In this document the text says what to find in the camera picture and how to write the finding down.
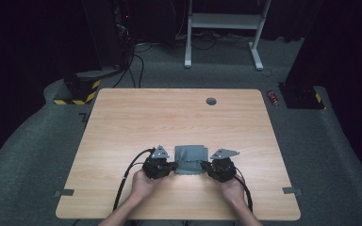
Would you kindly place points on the black stand base yellow corner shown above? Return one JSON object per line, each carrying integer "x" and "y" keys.
{"x": 301, "y": 97}

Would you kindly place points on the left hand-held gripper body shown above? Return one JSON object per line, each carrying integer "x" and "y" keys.
{"x": 157, "y": 168}

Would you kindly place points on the black equipment rack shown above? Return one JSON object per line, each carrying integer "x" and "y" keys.
{"x": 123, "y": 34}

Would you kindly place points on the person's left hand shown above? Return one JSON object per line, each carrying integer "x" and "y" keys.
{"x": 144, "y": 186}

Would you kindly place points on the grey cloth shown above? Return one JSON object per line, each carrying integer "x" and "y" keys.
{"x": 190, "y": 158}

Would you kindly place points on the white metal desk frame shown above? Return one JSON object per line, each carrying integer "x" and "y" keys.
{"x": 223, "y": 21}

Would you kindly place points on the black yellow striped stand base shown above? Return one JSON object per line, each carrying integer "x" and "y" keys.
{"x": 80, "y": 92}

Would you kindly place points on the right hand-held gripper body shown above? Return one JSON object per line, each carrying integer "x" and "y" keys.
{"x": 224, "y": 169}

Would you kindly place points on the grey tape strip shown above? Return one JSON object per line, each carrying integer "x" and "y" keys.
{"x": 64, "y": 192}
{"x": 292, "y": 190}

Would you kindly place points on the person's right hand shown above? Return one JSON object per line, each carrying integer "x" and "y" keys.
{"x": 232, "y": 190}

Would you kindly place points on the red can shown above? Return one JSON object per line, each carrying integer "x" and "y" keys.
{"x": 272, "y": 97}

